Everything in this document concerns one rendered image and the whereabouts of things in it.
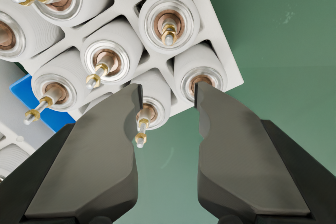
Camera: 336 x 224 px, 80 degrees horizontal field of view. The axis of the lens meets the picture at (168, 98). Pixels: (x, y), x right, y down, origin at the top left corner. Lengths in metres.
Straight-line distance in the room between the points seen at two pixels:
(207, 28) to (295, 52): 0.36
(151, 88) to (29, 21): 0.22
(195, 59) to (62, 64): 0.24
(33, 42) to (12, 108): 0.31
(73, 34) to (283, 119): 0.69
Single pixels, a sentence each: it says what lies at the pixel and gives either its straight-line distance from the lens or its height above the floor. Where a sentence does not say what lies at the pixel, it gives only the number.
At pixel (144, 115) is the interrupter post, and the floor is 0.27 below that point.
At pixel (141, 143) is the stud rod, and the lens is 0.32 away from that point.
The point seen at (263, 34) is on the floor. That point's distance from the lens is 0.64.
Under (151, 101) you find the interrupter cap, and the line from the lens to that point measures 0.37.
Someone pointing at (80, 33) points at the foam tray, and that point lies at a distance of 0.44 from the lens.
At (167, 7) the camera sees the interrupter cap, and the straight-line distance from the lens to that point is 0.32.
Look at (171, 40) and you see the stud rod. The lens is 0.24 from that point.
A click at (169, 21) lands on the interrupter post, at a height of 0.28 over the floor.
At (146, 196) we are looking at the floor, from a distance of 1.03.
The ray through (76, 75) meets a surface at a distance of 0.40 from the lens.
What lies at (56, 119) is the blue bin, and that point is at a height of 0.08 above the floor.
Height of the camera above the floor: 0.57
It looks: 60 degrees down
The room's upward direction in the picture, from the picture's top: 179 degrees counter-clockwise
